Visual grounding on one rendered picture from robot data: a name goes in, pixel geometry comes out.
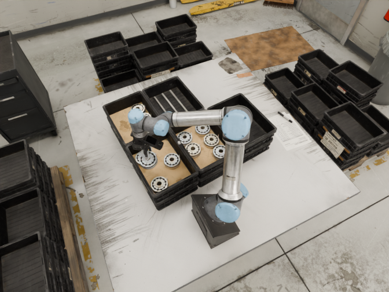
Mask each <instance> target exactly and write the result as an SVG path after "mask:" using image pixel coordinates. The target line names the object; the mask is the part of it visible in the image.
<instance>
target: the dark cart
mask: <svg viewBox="0 0 389 292"><path fill-rule="evenodd" d="M56 129H57V127H56V123H55V120H54V115H53V110H52V105H51V102H50V98H49V94H48V91H47V90H46V88H45V86H44V85H43V83H42V81H41V80H40V78H39V76H38V75H37V73H36V72H35V70H34V68H33V67H32V65H31V63H30V62H29V60H28V59H27V57H26V55H25V54H24V52H23V50H22V49H21V47H20V45H19V44H18V42H17V41H16V39H15V37H14V36H13V34H12V32H11V31H10V30H7V31H2V32H0V135H1V136H2V137H3V138H4V139H5V140H6V141H7V142H8V143H9V144H10V143H13V142H16V141H19V140H22V139H25V140H26V139H28V138H31V137H35V136H38V135H40V134H43V133H47V132H50V131H51V132H52V133H53V135H54V136H55V135H57V132H56Z"/></svg>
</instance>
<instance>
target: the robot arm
mask: <svg viewBox="0 0 389 292"><path fill-rule="evenodd" d="M128 119H129V123H130V126H131V129H132V131H131V134H130V136H131V137H133V142H132V144H131V145H132V146H134V147H133V149H135V150H139V151H140V150H141V153H138V155H139V156H142V157H144V158H146V159H149V158H150V156H149V151H152V147H153V148H156V149H158V150H161V149H162V147H163V144H164V142H162V141H160V140H158V139H156V138H154V137H151V136H149V135H148V132H149V133H153V134H155V135H158V136H165V135H166V134H167V132H168V129H169V127H183V126H208V125H222V131H223V137H222V139H223V141H224V142H225V143H226V144H225V157H224V165H223V179H222V188H221V189H220V190H219V191H218V193H217V194H216V195H214V196H211V197H209V198H207V199H206V200H205V201H204V208H205V210H206V212H207V214H208V215H209V216H210V217H211V218H212V219H213V220H215V221H217V222H235V221H236V220H237V219H238V218H239V216H240V212H241V207H242V204H243V200H244V199H245V198H247V196H248V195H249V192H248V190H247V188H246V187H245V186H244V185H243V184H242V183H241V174H242V168H243V157H244V147H245V144H246V143H247V142H249V133H250V127H251V123H252V120H253V116H252V112H251V111H250V110H249V109H248V108H247V107H245V106H243V105H237V106H231V107H223V109H214V110H205V111H187V112H170V111H167V112H164V113H162V114H161V115H159V116H157V117H155V118H153V117H150V116H147V115H144V113H143V112H142V111H141V110H140V109H138V108H135V109H132V110H131V111H129V112H128ZM148 149H149V150H148Z"/></svg>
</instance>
